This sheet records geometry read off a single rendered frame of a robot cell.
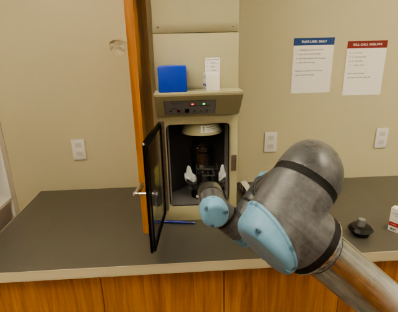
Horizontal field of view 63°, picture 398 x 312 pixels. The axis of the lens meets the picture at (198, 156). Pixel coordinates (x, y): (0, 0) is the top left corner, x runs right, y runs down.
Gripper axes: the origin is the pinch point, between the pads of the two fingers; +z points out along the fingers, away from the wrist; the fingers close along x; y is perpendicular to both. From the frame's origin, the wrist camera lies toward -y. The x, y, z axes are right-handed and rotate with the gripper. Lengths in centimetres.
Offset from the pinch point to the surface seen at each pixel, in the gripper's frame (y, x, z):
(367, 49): 42, -89, 59
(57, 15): 60, 64, 59
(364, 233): -25, -61, -5
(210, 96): 27.4, -3.1, 5.7
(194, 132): 11.3, 2.5, 18.6
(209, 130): 12.1, -3.6, 18.7
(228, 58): 40.2, -10.8, 16.2
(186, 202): -20.0, 6.9, 18.2
